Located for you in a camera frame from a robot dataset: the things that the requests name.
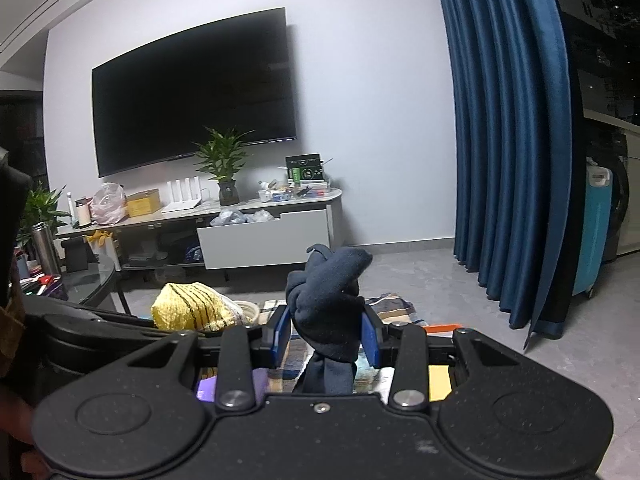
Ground white drawer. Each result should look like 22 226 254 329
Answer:
195 207 335 271

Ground yellow cardboard box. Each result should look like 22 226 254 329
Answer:
124 188 162 218

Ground large leafy potted plant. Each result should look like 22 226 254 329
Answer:
19 182 72 261

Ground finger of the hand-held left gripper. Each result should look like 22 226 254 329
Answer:
46 308 169 336

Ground crumpled clear plastic bags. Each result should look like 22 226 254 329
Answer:
209 208 275 227

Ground purple patterned tin box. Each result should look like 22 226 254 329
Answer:
19 274 66 302

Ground beige round bin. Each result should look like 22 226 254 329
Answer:
232 299 261 327

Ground potted plant in dark vase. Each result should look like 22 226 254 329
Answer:
192 126 254 207

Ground dark washing machine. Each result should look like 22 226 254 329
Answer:
599 152 631 264

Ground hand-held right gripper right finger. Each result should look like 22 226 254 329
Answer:
361 306 596 410

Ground grey television stand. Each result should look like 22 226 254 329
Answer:
53 187 344 282

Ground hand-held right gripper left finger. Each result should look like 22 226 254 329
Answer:
42 305 292 411

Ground stainless steel bottle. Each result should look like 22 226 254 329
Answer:
32 223 64 277

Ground white paper bag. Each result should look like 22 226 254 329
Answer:
84 229 124 272

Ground blue curtain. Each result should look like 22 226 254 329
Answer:
429 0 574 339

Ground tray of small clutter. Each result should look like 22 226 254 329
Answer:
257 179 331 205

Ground blue suitcase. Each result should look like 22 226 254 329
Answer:
572 159 614 299

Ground plaid blanket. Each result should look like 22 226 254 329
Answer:
259 292 429 397

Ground black tablet stand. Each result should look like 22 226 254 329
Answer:
62 237 99 274

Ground wall-mounted black television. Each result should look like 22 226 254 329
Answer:
91 7 298 179

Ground yellow striped knit sock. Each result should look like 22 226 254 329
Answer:
150 282 237 334

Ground green and black box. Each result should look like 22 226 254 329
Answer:
285 153 327 185

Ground person's left hand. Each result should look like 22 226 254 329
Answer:
0 389 49 480

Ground navy blue sock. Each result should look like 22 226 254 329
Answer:
284 243 375 397

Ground purple tissue pack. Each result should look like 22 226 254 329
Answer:
194 367 269 404

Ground white jar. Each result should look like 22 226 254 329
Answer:
64 192 94 229

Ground black glass coffee table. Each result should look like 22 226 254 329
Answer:
19 254 132 317

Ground white router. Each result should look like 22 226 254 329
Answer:
160 175 204 214

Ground pink plastic bag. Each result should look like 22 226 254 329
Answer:
89 182 126 226

